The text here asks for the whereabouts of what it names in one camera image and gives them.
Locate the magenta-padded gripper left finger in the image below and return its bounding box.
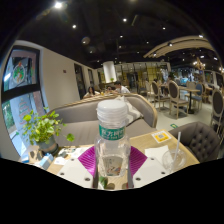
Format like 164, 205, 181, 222
57, 145, 99, 190

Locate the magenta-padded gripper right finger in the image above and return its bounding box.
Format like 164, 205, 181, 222
127, 145, 171, 190

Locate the clear plastic water bottle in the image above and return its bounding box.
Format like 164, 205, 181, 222
94, 99, 132, 178

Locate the printed paper menu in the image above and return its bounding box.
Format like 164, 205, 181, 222
53, 146, 88, 166

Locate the white paper napkin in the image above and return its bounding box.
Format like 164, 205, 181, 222
144, 144, 171, 159

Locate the clear plastic cup with straw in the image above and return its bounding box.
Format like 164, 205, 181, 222
162, 131, 188, 173

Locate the small light blue box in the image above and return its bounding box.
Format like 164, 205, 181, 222
39, 152, 54, 169

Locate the yellow square table sticker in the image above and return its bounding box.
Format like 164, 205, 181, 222
150, 130, 173, 144

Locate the grey curved sofa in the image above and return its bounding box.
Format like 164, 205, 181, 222
49, 93, 158, 148

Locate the green potted plant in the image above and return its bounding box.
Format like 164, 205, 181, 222
21, 106, 76, 156

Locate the dark tufted armchair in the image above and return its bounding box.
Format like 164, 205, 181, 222
168, 120, 223, 163

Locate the group of dining chairs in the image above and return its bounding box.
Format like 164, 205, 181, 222
144, 78, 224, 128

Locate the small wooden dining table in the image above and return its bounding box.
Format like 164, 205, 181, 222
179, 85, 201, 114

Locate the window with festive decals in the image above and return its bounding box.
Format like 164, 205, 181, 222
1, 44, 44, 158

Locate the group of ceiling lights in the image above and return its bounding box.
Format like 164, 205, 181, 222
53, 1, 208, 44

